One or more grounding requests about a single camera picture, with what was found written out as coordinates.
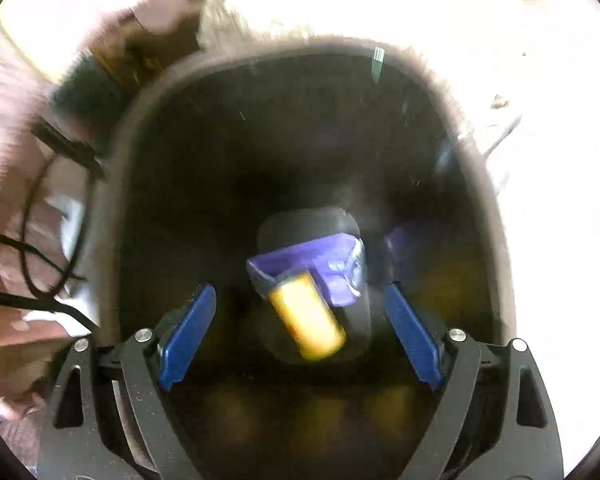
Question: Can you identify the purple snack wrapper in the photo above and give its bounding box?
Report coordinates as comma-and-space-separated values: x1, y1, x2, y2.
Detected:
246, 232, 366, 308

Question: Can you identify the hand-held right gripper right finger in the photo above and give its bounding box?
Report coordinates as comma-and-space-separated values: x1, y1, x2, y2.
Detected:
386, 282, 567, 480

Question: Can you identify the striped purple tablecloth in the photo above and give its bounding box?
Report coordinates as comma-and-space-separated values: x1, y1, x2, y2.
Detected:
0, 0, 206, 421

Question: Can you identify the yellow cylindrical container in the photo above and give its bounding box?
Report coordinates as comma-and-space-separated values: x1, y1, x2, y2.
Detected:
269, 270, 346, 361

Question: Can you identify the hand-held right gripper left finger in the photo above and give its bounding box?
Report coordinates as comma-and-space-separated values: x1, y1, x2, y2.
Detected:
39, 282, 218, 480

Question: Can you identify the dark brown trash bin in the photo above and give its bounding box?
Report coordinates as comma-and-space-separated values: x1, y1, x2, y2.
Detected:
87, 35, 518, 480

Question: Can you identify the white plastic bag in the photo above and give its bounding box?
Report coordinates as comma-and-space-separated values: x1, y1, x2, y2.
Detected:
35, 180, 93, 331

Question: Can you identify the black cable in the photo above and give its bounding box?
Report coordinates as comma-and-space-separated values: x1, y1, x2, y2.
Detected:
0, 115, 106, 333

